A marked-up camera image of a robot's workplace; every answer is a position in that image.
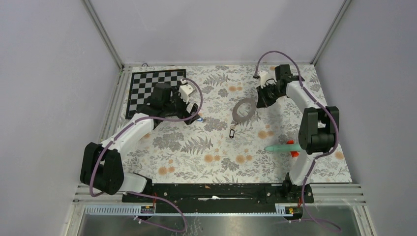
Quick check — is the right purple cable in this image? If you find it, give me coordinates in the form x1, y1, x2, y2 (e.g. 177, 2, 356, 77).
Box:
254, 50, 343, 234

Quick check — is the black key tag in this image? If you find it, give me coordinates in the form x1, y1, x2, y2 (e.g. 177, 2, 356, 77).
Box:
229, 129, 235, 139

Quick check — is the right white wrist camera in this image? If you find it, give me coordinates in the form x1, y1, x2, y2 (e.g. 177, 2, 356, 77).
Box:
253, 71, 276, 89

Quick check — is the black white checkerboard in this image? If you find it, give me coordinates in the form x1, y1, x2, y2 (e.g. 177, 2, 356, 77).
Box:
124, 69, 186, 119

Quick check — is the slotted cable duct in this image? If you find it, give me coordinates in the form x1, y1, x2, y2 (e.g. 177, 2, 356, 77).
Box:
85, 204, 302, 217

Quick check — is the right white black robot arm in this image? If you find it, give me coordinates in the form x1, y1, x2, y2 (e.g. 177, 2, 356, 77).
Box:
253, 64, 339, 203

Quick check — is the orange plastic piece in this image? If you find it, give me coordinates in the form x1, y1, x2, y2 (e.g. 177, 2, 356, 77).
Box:
286, 140, 300, 158

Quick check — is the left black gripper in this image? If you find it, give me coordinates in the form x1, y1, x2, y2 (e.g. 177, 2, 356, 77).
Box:
164, 86, 200, 124

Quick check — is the teal cylindrical tool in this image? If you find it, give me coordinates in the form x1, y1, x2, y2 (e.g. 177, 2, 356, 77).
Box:
264, 144, 302, 152

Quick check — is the purple cable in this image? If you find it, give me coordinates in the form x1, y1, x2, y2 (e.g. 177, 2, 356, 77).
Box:
89, 77, 204, 234
254, 50, 343, 234

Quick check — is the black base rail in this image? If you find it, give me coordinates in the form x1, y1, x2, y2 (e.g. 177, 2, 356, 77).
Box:
122, 183, 314, 208

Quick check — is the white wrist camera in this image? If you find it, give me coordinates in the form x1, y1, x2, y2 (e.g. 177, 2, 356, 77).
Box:
253, 71, 276, 89
179, 79, 196, 103

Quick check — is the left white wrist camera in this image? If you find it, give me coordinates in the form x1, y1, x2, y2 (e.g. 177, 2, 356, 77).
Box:
179, 79, 196, 103

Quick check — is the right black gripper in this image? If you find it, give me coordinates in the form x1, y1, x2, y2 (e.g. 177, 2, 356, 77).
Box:
256, 83, 284, 109

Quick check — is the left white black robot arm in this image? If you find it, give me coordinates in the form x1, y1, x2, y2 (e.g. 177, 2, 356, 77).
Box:
80, 78, 203, 202

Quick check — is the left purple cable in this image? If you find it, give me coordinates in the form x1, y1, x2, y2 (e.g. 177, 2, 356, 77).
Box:
89, 77, 204, 234

